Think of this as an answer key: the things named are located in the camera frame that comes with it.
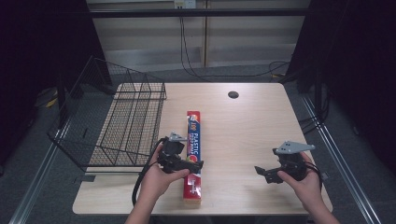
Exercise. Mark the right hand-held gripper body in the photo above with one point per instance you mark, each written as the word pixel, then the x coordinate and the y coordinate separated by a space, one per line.
pixel 292 165

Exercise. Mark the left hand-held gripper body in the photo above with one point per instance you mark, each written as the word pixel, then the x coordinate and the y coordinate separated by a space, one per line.
pixel 171 152

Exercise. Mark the red and blue plastic wrap box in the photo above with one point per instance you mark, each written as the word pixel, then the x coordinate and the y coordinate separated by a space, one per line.
pixel 193 127

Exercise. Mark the person's right hand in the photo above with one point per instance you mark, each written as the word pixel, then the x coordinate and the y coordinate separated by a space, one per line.
pixel 308 189

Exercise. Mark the person's left hand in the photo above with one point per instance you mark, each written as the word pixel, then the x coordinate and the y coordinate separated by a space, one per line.
pixel 155 182

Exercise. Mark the black curtain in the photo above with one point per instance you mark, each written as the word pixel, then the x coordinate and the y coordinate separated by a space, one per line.
pixel 358 56
pixel 37 46

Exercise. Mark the yellow floor item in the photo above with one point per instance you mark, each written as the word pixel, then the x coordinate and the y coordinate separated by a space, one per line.
pixel 51 102

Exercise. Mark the metal floor rail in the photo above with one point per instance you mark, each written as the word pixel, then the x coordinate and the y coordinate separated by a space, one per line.
pixel 339 161
pixel 37 174

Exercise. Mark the black horizontal frame bar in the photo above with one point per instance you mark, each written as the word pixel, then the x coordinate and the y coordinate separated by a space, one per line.
pixel 199 12

